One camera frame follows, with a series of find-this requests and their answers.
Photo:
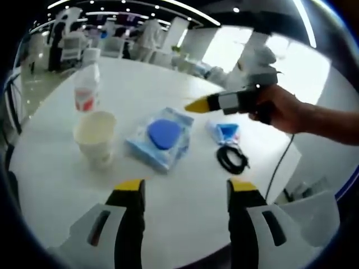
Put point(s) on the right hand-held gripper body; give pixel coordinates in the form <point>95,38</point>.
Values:
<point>261,78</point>

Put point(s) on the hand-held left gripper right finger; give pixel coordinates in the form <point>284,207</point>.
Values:
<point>241,218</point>

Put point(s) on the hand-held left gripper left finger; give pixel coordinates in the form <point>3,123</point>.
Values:
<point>131,215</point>

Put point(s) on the blue tissue packet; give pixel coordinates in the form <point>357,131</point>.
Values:
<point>227,131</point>

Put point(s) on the blue wet wipes pack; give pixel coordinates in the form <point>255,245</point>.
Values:
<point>162,137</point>

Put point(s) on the white paper cup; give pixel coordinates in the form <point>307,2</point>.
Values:
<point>95,140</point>

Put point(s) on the clear plastic water bottle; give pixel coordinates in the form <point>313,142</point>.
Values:
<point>87,92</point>

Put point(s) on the person's right hand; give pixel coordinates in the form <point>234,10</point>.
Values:
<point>286,112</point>

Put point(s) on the white table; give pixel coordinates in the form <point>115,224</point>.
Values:
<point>185,201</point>

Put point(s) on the green potted plant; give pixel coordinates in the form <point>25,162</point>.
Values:
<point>176,49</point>

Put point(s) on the straight ceiling light strip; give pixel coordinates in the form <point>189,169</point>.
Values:
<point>305,25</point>

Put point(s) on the curved ceiling light strip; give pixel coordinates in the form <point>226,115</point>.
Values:
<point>168,8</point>

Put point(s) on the dark chair frame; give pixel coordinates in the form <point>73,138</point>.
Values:
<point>12,103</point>

